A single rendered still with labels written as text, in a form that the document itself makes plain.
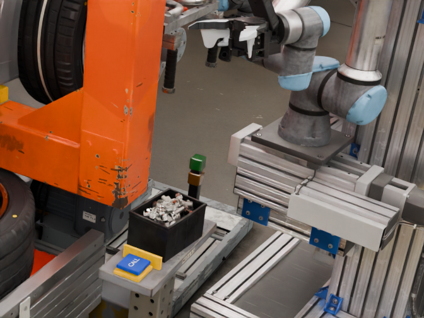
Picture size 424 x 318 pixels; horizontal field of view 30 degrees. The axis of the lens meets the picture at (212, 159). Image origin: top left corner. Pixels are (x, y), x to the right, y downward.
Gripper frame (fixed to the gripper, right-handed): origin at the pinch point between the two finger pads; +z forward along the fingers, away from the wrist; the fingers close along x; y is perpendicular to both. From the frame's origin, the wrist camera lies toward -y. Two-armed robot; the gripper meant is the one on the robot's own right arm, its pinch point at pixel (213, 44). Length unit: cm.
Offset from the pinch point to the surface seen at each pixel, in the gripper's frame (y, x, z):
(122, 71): 12, 6, 76
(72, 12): 14, -30, 47
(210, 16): 10.5, -1.6, 2.3
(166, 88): -6.5, -0.1, 35.4
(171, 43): 9.2, 0.4, 36.3
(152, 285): -38, 30, 95
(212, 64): -7.0, 1.4, 1.4
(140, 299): -53, 21, 83
